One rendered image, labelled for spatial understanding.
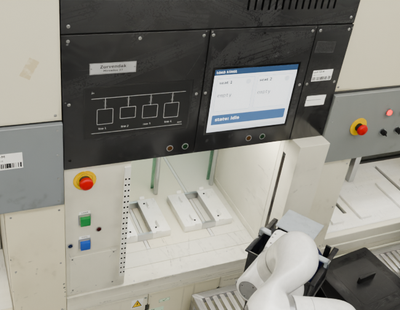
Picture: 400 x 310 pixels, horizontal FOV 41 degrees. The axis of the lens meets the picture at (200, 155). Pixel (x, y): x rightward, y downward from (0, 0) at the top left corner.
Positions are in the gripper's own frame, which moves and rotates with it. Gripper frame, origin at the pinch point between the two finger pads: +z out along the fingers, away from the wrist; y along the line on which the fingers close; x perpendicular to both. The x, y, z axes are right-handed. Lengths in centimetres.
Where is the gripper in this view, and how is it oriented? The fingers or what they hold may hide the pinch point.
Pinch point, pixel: (298, 230)
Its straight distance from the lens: 170.6
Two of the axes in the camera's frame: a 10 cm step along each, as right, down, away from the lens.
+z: 5.4, -4.0, 7.4
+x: 1.2, -8.3, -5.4
